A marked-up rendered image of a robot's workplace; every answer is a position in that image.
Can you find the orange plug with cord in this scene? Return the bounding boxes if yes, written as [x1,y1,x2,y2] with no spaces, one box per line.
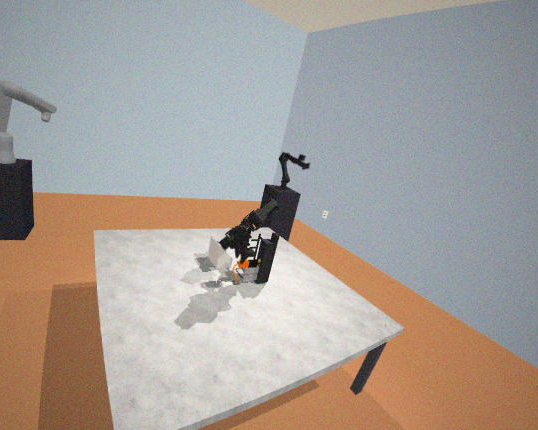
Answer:
[232,260,258,282]

